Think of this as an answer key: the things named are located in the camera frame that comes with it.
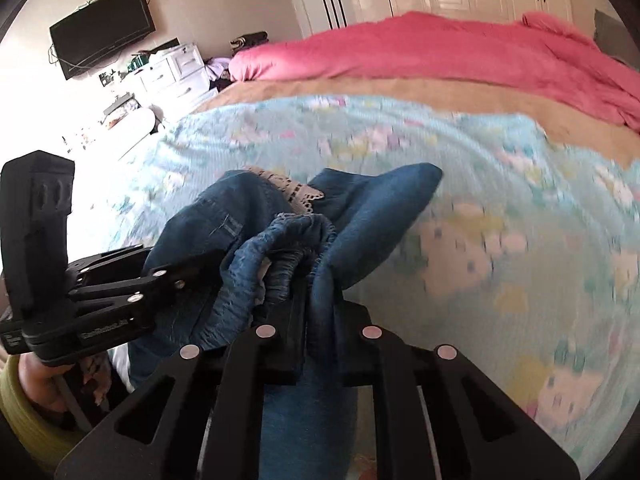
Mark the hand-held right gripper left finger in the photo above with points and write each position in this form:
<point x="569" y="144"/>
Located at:
<point x="287" y="345"/>

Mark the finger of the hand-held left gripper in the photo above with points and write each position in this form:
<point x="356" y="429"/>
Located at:
<point x="125" y="299"/>
<point x="175" y="267"/>

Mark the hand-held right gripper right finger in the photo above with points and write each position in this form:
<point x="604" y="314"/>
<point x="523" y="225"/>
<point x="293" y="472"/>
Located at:
<point x="355" y="355"/>

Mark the blue denim pants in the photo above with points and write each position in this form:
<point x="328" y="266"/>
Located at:
<point x="380" y="210"/>

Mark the person's left forearm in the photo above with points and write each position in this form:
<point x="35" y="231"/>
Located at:
<point x="20" y="420"/>

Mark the person's left hand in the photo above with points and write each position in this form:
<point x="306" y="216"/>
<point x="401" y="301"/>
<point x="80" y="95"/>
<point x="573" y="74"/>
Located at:
<point x="37" y="385"/>

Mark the pink patterned clothing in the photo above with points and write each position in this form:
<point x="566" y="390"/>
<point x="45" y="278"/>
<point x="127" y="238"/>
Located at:
<point x="95" y="377"/>

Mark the white rounded stool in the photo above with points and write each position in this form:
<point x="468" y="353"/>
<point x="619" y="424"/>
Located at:
<point x="130" y="127"/>

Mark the white drawer dresser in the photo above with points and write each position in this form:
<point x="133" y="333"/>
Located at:
<point x="170" y="72"/>

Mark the light purple cloth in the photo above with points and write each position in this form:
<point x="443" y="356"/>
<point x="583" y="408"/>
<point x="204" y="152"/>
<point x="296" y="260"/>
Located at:
<point x="217" y="70"/>

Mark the light floral printed blanket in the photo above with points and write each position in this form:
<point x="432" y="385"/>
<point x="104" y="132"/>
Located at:
<point x="500" y="200"/>

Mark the folded dark clothes pile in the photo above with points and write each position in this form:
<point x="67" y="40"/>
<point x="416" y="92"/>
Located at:
<point x="250" y="42"/>

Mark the tan bed sheet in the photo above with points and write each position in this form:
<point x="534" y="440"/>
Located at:
<point x="400" y="87"/>

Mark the pink duvet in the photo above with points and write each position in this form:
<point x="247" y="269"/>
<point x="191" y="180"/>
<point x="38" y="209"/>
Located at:
<point x="425" y="45"/>

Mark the dark grey headboard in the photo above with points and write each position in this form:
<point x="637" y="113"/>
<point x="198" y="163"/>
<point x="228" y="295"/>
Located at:
<point x="607" y="30"/>

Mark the black wall television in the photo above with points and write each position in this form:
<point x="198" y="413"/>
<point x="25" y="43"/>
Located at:
<point x="100" y="30"/>

